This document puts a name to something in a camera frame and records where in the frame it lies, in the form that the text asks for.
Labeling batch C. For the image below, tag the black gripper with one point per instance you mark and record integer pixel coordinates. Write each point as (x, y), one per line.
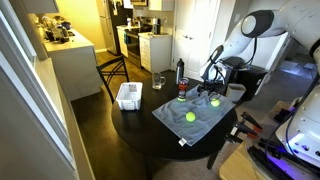
(211, 86)

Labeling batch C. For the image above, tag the tennis ball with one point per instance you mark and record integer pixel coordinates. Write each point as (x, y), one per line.
(190, 116)
(215, 102)

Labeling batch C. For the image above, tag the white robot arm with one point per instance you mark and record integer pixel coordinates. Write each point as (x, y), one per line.
(299, 18)

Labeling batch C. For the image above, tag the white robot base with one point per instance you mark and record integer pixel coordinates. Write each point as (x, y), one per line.
(292, 151)

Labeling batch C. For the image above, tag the white small trash bin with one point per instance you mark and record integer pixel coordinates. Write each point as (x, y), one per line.
(235, 91)

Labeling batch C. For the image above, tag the grey towel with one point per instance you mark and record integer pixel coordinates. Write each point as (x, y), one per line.
(172, 115)

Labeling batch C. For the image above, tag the dark metal water bottle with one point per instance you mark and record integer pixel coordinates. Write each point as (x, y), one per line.
(179, 70)

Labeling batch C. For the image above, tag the black clamp with orange tips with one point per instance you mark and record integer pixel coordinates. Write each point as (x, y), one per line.
(248, 125)

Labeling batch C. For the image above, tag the clear glass mug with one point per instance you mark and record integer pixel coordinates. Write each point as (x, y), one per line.
(158, 80)

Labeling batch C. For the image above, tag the round black table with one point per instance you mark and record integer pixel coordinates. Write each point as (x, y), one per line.
(142, 131)

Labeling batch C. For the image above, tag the white plastic basket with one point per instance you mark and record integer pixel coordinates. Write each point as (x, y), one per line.
(129, 96)

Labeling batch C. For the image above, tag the stainless steel stove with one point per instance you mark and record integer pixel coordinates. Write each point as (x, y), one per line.
(133, 45)

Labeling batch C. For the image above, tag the black wooden chair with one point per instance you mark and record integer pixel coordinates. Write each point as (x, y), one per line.
(111, 68)

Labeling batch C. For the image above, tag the black refrigerator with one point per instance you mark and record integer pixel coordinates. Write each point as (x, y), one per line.
(112, 14)

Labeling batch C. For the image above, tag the white kitchen counter cabinet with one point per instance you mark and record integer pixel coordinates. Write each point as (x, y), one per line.
(74, 62)

